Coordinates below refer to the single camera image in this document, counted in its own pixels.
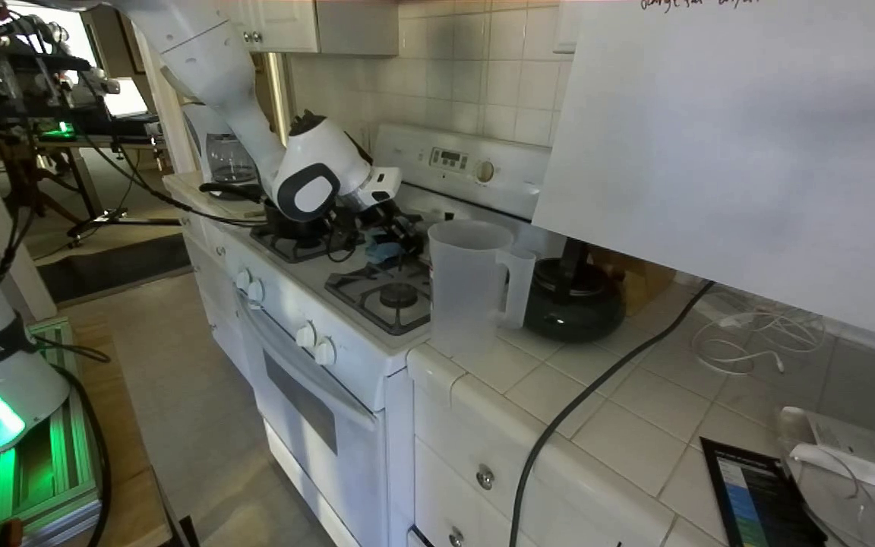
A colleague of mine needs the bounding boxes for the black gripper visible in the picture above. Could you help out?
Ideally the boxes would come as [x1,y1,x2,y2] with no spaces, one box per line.
[354,166,417,241]

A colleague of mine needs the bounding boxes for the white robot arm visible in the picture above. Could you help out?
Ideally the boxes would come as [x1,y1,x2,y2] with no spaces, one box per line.
[113,0,400,225]

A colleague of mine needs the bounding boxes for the grey stove grate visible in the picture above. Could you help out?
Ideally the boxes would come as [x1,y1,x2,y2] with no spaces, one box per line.
[324,266,433,336]

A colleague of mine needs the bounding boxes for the white gas stove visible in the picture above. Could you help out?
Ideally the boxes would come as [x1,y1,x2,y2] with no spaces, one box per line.
[172,125,548,547]

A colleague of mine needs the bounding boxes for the white stove knob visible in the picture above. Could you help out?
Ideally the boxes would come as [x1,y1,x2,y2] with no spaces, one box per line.
[313,339,338,368]
[294,319,318,351]

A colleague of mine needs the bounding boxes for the clear plastic pitcher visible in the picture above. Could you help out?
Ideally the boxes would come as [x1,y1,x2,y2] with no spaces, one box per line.
[429,220,535,345]

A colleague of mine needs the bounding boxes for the white coffee maker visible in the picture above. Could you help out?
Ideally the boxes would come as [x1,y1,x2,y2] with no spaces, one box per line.
[187,107,259,187]

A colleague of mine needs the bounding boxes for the black round appliance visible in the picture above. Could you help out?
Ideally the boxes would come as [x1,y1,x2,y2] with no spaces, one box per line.
[526,241,627,345]

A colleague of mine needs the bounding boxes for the white cabinet drawers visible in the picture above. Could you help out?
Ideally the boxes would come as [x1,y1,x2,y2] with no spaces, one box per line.
[407,351,673,547]

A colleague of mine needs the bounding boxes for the black tablet device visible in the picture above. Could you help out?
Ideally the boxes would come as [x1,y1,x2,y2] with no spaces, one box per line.
[703,439,827,547]

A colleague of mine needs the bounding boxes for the black power cable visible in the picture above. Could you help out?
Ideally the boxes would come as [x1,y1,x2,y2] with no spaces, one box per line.
[504,281,718,547]

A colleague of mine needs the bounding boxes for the white charger with cable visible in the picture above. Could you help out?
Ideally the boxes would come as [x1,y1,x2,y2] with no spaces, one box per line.
[776,409,875,487]

